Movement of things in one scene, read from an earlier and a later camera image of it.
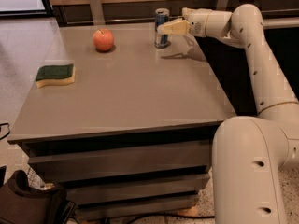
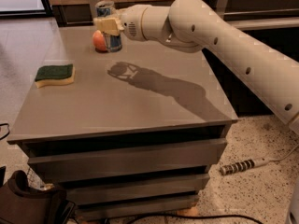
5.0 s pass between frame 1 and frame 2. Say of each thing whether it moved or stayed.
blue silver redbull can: moved
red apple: stayed
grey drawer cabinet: stayed
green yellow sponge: stayed
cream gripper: moved
